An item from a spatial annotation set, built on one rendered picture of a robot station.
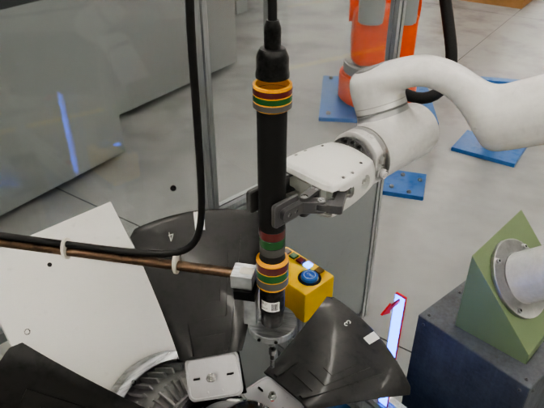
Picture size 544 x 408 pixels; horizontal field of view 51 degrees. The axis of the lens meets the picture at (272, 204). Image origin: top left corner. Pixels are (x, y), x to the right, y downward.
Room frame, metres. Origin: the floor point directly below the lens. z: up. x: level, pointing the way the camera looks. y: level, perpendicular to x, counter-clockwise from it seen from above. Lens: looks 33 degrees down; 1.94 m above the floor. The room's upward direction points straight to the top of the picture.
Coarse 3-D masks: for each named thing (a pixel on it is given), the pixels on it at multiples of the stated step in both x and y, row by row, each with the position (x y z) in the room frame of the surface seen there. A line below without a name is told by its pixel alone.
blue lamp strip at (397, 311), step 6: (402, 300) 0.81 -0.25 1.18; (396, 306) 0.82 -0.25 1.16; (402, 306) 0.81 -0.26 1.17; (396, 312) 0.82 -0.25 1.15; (396, 318) 0.82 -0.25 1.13; (396, 324) 0.82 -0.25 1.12; (390, 330) 0.83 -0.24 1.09; (396, 330) 0.82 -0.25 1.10; (390, 336) 0.82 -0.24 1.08; (396, 336) 0.81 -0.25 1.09; (390, 342) 0.82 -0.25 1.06; (396, 342) 0.81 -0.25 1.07; (390, 348) 0.82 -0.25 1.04; (396, 348) 0.81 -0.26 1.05; (384, 402) 0.82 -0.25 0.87
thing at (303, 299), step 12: (300, 264) 1.06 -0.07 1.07; (288, 276) 1.02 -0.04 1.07; (300, 276) 1.02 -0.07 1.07; (324, 276) 1.02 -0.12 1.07; (288, 288) 0.99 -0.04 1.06; (300, 288) 0.98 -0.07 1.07; (312, 288) 0.98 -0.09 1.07; (324, 288) 1.00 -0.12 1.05; (288, 300) 0.99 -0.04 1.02; (300, 300) 0.96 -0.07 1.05; (312, 300) 0.97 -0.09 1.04; (300, 312) 0.96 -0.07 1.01; (312, 312) 0.97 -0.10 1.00
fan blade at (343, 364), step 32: (320, 320) 0.76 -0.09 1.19; (352, 320) 0.77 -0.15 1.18; (288, 352) 0.68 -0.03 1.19; (320, 352) 0.69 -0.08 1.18; (352, 352) 0.69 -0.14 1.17; (384, 352) 0.71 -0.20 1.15; (288, 384) 0.61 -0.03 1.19; (320, 384) 0.62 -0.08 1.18; (352, 384) 0.63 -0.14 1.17; (384, 384) 0.65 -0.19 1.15
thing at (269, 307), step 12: (276, 24) 0.58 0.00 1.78; (264, 36) 0.58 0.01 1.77; (276, 36) 0.57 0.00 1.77; (264, 48) 0.58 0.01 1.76; (276, 48) 0.57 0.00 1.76; (264, 60) 0.57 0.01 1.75; (276, 60) 0.57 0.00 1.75; (288, 60) 0.58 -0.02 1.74; (264, 72) 0.57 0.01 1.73; (276, 72) 0.56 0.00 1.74; (288, 72) 0.58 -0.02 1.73; (264, 300) 0.57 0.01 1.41; (276, 300) 0.57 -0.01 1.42; (264, 312) 0.57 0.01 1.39; (276, 312) 0.57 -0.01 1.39; (264, 324) 0.57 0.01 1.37; (276, 324) 0.57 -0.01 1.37
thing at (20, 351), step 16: (16, 352) 0.46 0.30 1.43; (32, 352) 0.47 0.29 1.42; (0, 368) 0.45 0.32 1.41; (16, 368) 0.46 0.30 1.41; (32, 368) 0.46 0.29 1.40; (48, 368) 0.46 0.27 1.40; (64, 368) 0.47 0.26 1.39; (0, 384) 0.44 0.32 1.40; (16, 384) 0.45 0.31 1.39; (32, 384) 0.45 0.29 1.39; (48, 384) 0.46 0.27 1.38; (64, 384) 0.46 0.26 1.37; (80, 384) 0.47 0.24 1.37; (96, 384) 0.47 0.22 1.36; (0, 400) 0.43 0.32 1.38; (16, 400) 0.44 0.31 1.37; (32, 400) 0.44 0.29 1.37; (48, 400) 0.45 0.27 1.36; (64, 400) 0.45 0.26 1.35; (80, 400) 0.46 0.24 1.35; (96, 400) 0.46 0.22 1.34; (112, 400) 0.47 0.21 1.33; (128, 400) 0.48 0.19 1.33
